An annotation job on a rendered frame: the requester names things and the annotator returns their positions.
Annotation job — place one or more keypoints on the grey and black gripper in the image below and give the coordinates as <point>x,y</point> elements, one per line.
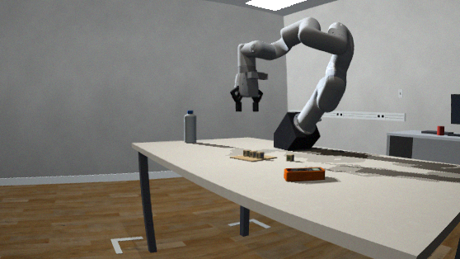
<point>247,88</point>

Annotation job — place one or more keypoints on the tan flat square mat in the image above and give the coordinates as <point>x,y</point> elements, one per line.
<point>249,159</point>

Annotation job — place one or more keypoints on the grey bottle with blue cap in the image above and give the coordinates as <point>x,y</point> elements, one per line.
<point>190,127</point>

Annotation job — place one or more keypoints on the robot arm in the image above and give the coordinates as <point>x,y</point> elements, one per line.
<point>307,31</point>

